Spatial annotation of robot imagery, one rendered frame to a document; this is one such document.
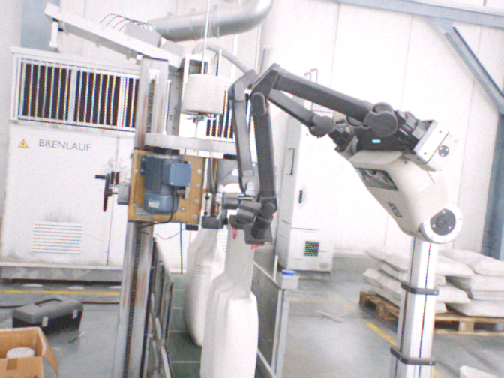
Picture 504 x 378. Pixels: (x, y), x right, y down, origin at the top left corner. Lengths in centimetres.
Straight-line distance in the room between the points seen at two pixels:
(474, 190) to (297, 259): 286
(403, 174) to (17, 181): 398
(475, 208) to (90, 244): 517
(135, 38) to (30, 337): 261
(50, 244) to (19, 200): 48
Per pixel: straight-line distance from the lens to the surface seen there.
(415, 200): 191
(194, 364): 266
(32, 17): 619
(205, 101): 227
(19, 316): 403
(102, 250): 526
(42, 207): 524
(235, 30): 499
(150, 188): 227
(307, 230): 631
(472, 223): 805
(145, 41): 497
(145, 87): 251
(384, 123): 166
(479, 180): 804
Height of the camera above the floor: 137
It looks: 3 degrees down
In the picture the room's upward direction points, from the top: 6 degrees clockwise
